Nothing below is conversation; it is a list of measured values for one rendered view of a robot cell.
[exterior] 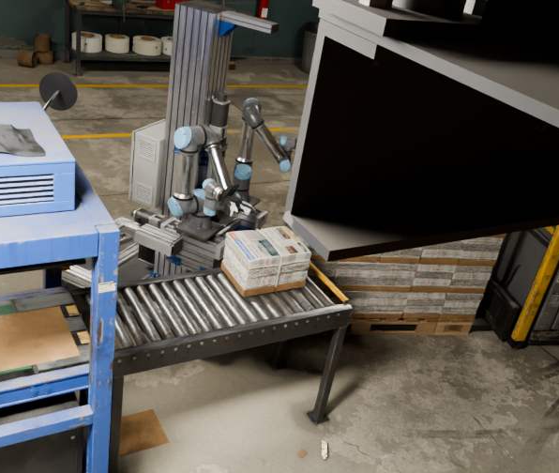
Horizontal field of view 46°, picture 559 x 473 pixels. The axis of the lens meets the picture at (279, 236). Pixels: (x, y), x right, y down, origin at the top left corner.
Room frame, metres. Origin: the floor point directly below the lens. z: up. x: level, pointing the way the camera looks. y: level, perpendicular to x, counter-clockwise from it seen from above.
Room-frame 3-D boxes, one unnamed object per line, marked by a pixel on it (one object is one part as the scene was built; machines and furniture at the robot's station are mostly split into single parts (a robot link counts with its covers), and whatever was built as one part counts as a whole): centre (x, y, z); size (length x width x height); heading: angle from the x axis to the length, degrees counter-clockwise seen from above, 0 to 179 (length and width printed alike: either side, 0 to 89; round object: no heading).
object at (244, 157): (4.05, 0.32, 1.19); 0.15 x 0.12 x 0.55; 5
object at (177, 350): (2.54, 0.11, 0.74); 1.34 x 0.05 x 0.12; 124
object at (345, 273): (3.97, -0.63, 0.42); 1.17 x 0.39 x 0.83; 107
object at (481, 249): (4.18, -1.32, 0.65); 0.39 x 0.30 x 1.29; 17
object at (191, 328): (2.64, 0.42, 0.77); 0.47 x 0.05 x 0.05; 34
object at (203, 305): (2.71, 0.31, 0.77); 0.47 x 0.05 x 0.05; 34
